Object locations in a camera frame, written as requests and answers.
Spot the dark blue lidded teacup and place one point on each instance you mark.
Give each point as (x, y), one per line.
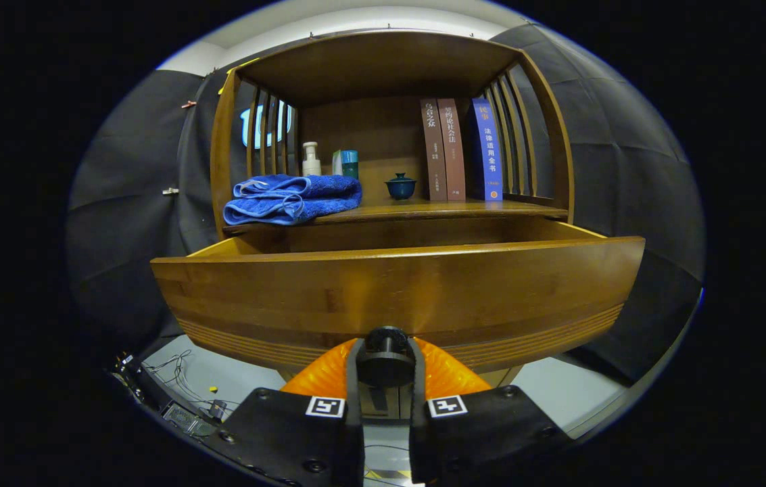
(400, 188)

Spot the wooden drawer with black knob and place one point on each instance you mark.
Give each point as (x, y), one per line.
(389, 284)

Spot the blue folded towel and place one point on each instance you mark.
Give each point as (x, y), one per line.
(288, 199)

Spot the white pump bottle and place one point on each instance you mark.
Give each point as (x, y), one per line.
(311, 164)

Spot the reddish brown book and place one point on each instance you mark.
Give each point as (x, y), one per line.
(453, 149)

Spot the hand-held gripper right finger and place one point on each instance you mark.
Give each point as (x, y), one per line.
(484, 433)

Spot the wooden countertop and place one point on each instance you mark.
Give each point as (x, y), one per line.
(423, 210)

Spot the blue capped glass bottle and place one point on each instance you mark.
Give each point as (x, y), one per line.
(350, 166)

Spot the wooden cabinet door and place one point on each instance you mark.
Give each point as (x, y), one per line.
(401, 406)
(381, 411)

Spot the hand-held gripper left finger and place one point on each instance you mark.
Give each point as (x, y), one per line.
(288, 433)

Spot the blue book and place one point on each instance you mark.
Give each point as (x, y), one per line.
(489, 149)

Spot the wooden cabinet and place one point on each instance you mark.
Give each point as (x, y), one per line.
(376, 67)

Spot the dark brown book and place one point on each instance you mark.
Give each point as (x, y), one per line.
(433, 149)

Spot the white tube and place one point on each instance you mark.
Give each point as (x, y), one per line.
(337, 164)

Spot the yellow black floor tape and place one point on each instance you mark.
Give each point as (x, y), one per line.
(389, 477)

